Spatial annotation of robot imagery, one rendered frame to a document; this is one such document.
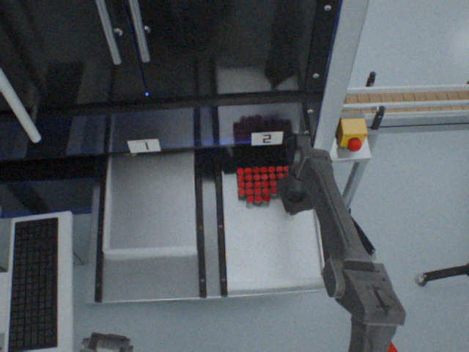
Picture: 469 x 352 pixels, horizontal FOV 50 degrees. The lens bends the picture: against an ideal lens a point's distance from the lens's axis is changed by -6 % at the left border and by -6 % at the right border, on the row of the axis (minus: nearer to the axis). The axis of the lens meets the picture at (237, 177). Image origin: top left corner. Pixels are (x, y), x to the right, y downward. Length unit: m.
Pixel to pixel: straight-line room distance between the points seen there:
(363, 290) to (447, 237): 1.77
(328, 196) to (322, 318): 1.34
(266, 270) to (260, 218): 0.16
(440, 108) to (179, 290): 0.99
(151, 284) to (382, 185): 1.50
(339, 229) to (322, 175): 0.17
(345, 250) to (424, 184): 1.79
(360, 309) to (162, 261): 0.76
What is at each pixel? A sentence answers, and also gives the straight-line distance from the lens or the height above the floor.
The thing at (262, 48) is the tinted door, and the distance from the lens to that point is 1.18.
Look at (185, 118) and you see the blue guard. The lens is 1.36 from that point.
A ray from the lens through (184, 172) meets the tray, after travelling 1.57.
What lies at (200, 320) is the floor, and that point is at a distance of 2.31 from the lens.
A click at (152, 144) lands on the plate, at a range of 1.46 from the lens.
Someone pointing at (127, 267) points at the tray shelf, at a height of 0.88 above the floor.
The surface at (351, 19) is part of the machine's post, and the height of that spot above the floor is 1.47.
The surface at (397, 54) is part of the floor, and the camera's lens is 3.17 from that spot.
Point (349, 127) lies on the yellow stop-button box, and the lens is 1.50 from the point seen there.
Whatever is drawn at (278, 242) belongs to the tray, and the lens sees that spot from 1.47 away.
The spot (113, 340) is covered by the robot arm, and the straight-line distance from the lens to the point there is 0.92.
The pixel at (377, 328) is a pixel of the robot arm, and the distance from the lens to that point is 0.84.
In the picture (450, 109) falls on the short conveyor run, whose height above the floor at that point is 0.93.
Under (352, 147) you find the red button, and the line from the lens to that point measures 1.49.
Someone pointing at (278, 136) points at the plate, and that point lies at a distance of 1.45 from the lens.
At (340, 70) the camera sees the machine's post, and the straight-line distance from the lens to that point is 1.26.
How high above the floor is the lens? 2.24
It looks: 61 degrees down
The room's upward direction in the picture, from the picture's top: 1 degrees counter-clockwise
